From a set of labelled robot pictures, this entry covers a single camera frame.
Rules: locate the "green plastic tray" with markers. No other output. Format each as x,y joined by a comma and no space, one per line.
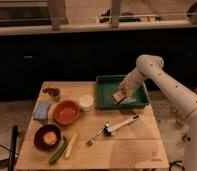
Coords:
107,85

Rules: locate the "white cup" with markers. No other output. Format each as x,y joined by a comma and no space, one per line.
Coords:
86,102

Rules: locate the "orange bowl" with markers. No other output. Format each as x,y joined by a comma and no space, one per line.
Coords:
66,112

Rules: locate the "pale yellow vegetable stick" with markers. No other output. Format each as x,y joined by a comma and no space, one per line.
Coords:
70,145

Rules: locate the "grey folded cloth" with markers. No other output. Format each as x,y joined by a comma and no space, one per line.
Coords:
128,100

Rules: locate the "orange round toy food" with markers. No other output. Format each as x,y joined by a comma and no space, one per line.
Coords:
50,138

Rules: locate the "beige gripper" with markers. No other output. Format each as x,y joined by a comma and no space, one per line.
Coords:
127,86

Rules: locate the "small bowl with grapes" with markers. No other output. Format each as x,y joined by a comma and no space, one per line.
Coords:
54,93

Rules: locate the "white-handled brush tool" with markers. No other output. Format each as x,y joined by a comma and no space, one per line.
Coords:
109,131

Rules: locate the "black stand pole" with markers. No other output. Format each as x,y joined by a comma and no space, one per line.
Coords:
12,152

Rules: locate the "silver fork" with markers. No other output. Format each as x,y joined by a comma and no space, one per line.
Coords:
92,140

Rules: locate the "blue sponge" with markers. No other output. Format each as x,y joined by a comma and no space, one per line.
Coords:
41,111

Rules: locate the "wooden black-base eraser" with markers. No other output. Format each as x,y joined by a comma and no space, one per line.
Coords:
119,96

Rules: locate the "green cucumber toy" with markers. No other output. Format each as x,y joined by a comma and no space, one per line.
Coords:
58,154

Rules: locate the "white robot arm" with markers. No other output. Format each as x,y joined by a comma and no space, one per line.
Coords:
150,67

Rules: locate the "dark red bowl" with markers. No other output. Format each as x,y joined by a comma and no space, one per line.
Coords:
38,137

